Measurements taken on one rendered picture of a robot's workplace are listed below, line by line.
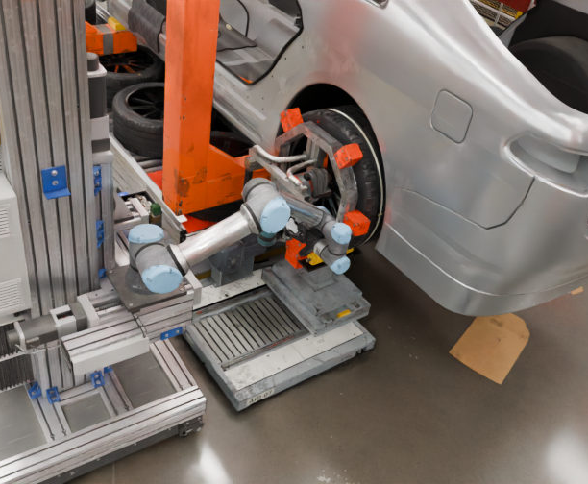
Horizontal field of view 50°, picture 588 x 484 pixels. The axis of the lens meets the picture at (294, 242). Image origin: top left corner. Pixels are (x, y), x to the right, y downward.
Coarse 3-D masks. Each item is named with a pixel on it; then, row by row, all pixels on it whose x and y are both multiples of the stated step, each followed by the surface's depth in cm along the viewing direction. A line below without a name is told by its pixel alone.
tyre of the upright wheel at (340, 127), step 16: (320, 112) 282; (336, 112) 281; (352, 112) 282; (336, 128) 274; (352, 128) 272; (368, 128) 275; (368, 144) 271; (368, 160) 268; (368, 176) 267; (384, 176) 272; (368, 192) 269; (384, 192) 274; (368, 208) 272; (384, 208) 277; (352, 240) 286; (368, 240) 292
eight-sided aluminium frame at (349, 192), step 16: (304, 128) 278; (320, 128) 279; (288, 144) 300; (320, 144) 272; (336, 144) 269; (272, 176) 310; (336, 176) 269; (352, 176) 270; (352, 192) 268; (352, 208) 273
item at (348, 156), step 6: (354, 144) 262; (342, 150) 261; (348, 150) 260; (354, 150) 261; (336, 156) 265; (342, 156) 262; (348, 156) 259; (354, 156) 260; (360, 156) 262; (336, 162) 267; (342, 162) 263; (348, 162) 261; (354, 162) 265; (342, 168) 267
